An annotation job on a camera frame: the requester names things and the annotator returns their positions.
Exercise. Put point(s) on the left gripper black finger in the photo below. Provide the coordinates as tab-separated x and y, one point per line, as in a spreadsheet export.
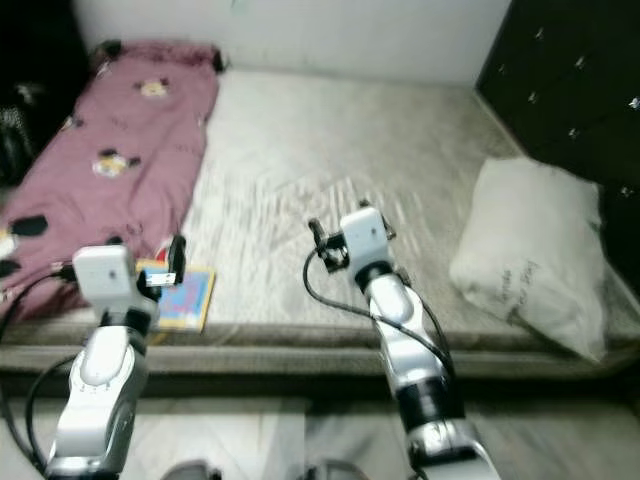
177	255

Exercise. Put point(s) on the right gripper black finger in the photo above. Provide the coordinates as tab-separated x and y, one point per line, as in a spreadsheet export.
363	206
317	234

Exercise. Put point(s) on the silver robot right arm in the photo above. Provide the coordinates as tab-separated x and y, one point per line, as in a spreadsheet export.
410	335

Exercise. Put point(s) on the grey robot left leg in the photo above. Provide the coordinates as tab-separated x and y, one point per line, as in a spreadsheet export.
190	472

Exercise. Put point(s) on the off-white pillow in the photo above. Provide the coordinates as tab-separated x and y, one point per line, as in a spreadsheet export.
530	250

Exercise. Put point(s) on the dark bed frame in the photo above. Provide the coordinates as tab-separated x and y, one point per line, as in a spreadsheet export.
260	390

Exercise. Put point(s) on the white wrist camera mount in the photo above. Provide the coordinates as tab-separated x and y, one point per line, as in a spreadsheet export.
365	235
105	272

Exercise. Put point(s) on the blue yellow board book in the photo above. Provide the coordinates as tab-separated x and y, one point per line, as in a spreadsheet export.
190	305

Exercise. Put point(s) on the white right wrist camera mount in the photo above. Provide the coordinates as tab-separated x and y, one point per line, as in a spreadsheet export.
365	235

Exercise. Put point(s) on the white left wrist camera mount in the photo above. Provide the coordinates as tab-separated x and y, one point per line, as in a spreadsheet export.
105	272

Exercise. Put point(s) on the purple Mickey print blanket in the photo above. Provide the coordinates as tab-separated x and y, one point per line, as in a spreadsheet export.
120	130

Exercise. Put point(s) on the black bag with white print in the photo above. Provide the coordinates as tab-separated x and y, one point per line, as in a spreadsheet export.
20	125

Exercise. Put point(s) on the black tufted headboard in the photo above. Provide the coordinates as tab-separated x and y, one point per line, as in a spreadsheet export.
560	80

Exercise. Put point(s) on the white quilted mattress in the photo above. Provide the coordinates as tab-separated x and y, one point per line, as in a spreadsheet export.
320	160

